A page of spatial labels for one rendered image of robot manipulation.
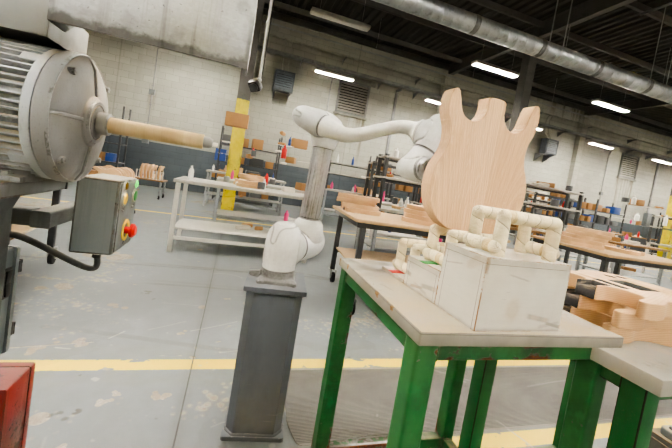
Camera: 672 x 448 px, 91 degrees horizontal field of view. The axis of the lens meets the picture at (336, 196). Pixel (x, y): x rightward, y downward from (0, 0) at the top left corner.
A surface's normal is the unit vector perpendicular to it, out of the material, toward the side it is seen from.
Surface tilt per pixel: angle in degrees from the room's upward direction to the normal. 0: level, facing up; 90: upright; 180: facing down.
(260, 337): 90
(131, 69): 90
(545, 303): 90
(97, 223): 90
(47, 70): 59
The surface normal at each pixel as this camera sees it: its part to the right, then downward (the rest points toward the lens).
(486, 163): 0.33, 0.12
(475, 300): -0.93, -0.14
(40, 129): 0.23, 0.33
